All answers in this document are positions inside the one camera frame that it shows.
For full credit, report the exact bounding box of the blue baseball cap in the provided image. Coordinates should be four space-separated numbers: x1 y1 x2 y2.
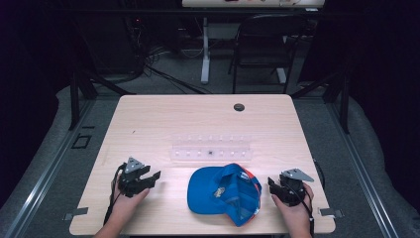
186 163 263 228

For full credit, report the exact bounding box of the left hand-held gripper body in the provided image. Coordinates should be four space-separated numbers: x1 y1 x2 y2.
117 157 150 198

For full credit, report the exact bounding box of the white desk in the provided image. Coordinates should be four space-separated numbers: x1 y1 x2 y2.
180 0 327 85

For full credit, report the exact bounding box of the bundle of floor cables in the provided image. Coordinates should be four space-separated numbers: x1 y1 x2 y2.
123 16 212 95

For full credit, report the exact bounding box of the clear acrylic peg rack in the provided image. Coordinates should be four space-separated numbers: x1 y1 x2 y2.
170 133 255 164

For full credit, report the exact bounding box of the grey metal floor rail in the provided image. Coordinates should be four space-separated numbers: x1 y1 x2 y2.
325 98 401 238
0 98 97 238

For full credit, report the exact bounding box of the person's right hand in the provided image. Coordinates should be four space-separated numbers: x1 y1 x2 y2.
270 182 315 232

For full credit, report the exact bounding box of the person's left hand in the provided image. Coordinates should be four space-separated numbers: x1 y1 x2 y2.
110 175 151 221

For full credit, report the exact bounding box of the black folding chair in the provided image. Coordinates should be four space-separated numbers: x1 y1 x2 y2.
227 13 310 95

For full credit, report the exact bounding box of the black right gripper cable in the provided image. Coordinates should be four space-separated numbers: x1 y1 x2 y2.
287 182 315 238

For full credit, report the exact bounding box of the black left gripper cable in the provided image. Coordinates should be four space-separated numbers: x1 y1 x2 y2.
103 162 128 226

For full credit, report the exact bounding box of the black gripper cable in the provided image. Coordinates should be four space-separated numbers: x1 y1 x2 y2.
103 162 128 226
287 182 315 238

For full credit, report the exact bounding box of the grey metal table bracket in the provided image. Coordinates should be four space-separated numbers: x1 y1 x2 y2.
318 207 345 219
62 206 89 222

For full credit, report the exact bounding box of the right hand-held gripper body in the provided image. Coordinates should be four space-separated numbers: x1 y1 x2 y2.
278 168 315 208

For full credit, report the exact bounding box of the black metal frame stand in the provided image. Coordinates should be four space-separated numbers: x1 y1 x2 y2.
290 63 352 135
67 63 137 131

